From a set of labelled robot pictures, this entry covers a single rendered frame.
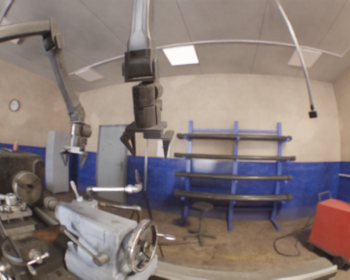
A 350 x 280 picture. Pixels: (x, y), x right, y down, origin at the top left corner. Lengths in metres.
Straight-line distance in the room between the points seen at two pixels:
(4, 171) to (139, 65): 1.40
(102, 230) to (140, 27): 0.64
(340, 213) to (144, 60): 2.53
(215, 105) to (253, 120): 0.92
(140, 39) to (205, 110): 3.32
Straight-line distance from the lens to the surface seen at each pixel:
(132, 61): 0.38
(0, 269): 0.95
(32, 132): 5.14
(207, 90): 3.81
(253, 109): 3.70
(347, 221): 2.48
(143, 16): 0.42
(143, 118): 0.39
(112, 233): 0.61
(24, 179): 1.39
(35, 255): 0.74
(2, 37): 0.65
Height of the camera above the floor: 1.45
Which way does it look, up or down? 5 degrees up
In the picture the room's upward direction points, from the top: 3 degrees clockwise
